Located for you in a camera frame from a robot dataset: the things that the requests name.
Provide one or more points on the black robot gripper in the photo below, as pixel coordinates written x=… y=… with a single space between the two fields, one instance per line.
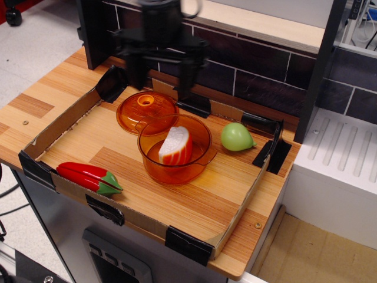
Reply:
x=162 y=37

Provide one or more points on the green toy pear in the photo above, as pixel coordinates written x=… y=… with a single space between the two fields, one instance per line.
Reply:
x=236 y=137

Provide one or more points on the red toy chili pepper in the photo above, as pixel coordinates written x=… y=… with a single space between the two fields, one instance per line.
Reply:
x=94 y=178

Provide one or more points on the orange transparent pot lid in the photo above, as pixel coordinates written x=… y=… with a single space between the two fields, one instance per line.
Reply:
x=141 y=105

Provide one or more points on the white toy sink drainer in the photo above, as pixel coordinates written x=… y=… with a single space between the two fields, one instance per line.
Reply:
x=332 y=184

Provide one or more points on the toy oven control panel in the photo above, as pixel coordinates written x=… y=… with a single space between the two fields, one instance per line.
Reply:
x=112 y=264

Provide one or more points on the salmon sushi toy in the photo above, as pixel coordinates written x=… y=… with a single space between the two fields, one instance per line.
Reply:
x=177 y=147

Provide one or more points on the black caster wheel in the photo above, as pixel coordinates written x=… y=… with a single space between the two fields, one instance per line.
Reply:
x=13 y=17

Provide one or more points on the orange transparent pot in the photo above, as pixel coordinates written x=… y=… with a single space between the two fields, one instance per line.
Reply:
x=151 y=135

